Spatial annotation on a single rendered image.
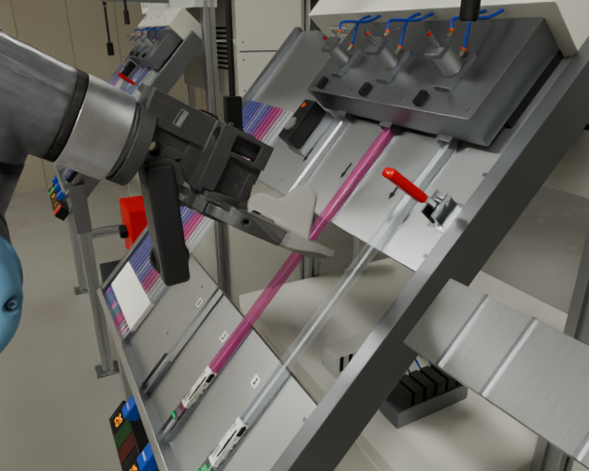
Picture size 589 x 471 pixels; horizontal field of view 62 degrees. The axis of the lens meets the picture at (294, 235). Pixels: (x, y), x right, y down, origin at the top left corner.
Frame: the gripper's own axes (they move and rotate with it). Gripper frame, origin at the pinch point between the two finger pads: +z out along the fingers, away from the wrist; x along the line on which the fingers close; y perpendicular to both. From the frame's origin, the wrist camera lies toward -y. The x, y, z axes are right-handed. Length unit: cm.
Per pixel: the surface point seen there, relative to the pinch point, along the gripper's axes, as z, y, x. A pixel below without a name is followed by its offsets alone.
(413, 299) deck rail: 9.8, -0.3, -10.0
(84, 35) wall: 20, 33, 429
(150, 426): 1.3, -33.5, 12.5
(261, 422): 6.2, -21.6, -1.8
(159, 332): 4.8, -27.7, 29.9
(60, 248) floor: 36, -98, 272
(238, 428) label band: 4.6, -23.4, -0.5
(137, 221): 13, -25, 90
